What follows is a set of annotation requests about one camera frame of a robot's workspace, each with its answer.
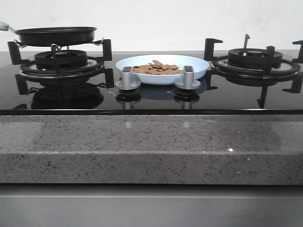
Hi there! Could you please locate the left silver control knob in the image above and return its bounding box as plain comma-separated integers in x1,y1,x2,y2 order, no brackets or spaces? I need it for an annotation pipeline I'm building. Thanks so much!
115,67,141,90

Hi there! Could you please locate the left black gas burner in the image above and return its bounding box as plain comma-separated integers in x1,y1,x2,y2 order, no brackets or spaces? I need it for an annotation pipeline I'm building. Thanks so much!
35,50,88,70

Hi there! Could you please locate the right black gas burner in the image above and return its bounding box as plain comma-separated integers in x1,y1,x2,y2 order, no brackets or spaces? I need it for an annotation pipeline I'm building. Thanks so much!
227,48,269,70

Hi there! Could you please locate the wire pan reducer ring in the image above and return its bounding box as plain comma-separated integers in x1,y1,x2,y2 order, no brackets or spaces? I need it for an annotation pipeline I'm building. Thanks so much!
14,37,105,57

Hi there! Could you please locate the black frying pan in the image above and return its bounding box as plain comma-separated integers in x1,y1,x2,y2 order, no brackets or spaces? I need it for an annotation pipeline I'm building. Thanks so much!
0,22,97,47

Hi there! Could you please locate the right silver control knob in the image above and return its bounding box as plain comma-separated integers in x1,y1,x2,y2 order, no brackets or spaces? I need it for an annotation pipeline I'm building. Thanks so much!
174,66,201,90

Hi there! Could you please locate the grey cabinet front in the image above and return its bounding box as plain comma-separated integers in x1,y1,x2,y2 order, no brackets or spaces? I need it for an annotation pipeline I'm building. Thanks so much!
0,184,303,227

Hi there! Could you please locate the light blue plate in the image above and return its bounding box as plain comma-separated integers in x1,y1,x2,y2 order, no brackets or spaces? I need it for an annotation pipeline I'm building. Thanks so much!
116,54,209,85

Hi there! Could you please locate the black pan support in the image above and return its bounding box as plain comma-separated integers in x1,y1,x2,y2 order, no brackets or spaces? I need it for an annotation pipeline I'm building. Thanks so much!
202,35,303,110
8,39,112,95

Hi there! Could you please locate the black gas burner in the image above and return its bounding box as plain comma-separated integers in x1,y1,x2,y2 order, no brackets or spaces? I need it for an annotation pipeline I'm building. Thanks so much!
35,50,88,70
227,48,269,70

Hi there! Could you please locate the brown meat slices pile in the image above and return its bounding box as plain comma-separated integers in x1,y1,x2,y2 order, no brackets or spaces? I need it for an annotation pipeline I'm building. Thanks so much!
133,60,184,75

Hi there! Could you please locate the left black pan support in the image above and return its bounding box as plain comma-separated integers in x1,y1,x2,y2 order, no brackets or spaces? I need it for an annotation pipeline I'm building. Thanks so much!
8,39,112,95

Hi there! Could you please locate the right black pan support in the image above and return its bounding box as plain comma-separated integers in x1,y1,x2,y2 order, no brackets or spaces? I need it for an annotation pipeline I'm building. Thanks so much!
202,35,303,110

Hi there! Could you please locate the silver control knob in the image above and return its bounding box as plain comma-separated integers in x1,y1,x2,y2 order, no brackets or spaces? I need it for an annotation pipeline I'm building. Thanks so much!
174,66,201,90
115,67,141,90

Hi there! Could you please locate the black glass gas hob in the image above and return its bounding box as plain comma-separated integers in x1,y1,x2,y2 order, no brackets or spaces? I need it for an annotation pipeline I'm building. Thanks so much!
0,52,303,115

